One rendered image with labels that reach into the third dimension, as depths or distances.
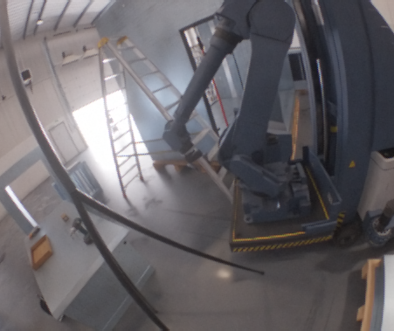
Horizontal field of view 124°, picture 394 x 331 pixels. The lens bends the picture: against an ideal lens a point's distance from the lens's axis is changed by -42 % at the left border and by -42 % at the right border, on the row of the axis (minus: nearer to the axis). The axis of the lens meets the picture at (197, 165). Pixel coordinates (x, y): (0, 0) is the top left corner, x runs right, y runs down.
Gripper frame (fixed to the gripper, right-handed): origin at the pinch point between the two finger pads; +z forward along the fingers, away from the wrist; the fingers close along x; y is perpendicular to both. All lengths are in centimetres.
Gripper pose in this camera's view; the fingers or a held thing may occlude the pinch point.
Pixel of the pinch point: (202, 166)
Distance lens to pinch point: 148.3
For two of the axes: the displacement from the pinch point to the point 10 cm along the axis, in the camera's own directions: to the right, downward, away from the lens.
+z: 6.4, 7.1, 3.1
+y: 2.1, -5.4, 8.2
